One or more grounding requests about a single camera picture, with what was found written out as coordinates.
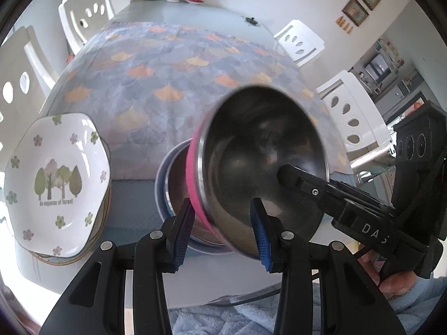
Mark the steel bowl pink base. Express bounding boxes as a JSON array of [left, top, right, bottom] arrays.
[[186, 84, 329, 260]]

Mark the person's right hand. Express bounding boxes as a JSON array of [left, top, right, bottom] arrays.
[[360, 251, 422, 295]]

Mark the television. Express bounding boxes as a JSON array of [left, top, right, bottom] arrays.
[[365, 54, 391, 77]]

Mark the orange tassel wall ornament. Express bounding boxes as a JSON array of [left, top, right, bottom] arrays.
[[335, 16, 354, 35]]

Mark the scalloped print tablecloth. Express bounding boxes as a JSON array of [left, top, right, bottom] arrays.
[[44, 21, 353, 182]]

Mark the white tree print plate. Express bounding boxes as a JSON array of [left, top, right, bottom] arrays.
[[14, 147, 113, 264], [3, 113, 111, 258]]

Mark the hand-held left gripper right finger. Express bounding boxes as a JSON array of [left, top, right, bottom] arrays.
[[249, 197, 407, 335]]

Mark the white floor air conditioner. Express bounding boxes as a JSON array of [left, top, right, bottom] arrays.
[[381, 78, 413, 117]]

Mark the white dining chair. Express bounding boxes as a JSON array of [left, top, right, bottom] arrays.
[[316, 70, 392, 171], [58, 0, 116, 54], [0, 26, 58, 140], [273, 19, 325, 67]]

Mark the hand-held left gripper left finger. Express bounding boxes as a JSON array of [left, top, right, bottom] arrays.
[[40, 197, 196, 335]]

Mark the steel bowl blue base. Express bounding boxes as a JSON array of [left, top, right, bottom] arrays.
[[154, 139, 231, 256]]

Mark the person's light blue clothing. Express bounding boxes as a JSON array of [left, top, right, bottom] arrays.
[[169, 283, 402, 335]]

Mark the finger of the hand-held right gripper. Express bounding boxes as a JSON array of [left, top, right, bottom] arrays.
[[277, 163, 399, 219]]

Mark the blue quilted table mat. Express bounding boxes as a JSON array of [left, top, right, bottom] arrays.
[[105, 178, 168, 238]]

